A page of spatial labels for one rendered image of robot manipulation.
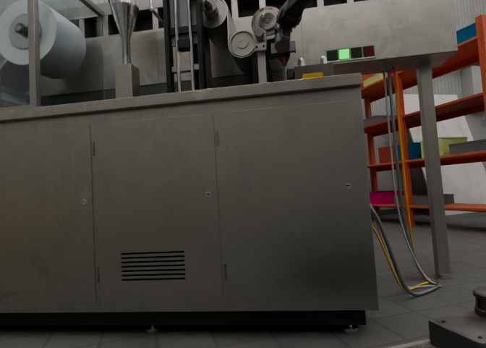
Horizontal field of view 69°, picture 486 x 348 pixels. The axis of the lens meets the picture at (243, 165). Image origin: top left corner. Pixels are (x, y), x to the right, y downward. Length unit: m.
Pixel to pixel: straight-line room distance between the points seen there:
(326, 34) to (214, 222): 1.18
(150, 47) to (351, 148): 1.33
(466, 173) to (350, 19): 4.28
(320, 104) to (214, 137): 0.40
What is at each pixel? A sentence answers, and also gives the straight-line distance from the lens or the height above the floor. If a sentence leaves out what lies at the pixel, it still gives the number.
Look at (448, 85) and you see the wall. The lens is 6.87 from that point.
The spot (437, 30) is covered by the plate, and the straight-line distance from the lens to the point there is 2.12.
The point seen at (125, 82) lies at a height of 1.08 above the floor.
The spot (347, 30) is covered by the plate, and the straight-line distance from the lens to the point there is 2.03.
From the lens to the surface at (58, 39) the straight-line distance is 1.96.
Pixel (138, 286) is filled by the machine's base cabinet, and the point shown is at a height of 0.20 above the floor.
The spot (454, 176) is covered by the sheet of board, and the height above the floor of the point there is 0.52.
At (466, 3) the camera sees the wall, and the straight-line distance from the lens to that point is 7.67.
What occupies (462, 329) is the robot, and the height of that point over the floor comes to 0.28.
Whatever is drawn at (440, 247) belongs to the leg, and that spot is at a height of 0.16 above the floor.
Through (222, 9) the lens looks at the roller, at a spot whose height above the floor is 1.35.
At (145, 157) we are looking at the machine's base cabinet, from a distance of 1.39.
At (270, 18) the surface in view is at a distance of 1.68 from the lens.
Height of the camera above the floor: 0.53
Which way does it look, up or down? 4 degrees up
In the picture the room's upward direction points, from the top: 4 degrees counter-clockwise
